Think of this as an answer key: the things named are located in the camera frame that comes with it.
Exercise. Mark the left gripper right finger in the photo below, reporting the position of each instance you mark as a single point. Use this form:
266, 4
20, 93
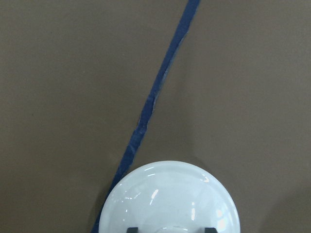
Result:
209, 230

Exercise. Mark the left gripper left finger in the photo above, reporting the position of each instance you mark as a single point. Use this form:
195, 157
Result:
133, 230

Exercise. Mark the white saucer lid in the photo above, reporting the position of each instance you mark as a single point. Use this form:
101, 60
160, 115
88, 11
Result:
169, 197

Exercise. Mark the brown paper table cover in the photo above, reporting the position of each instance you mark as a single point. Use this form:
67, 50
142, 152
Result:
75, 74

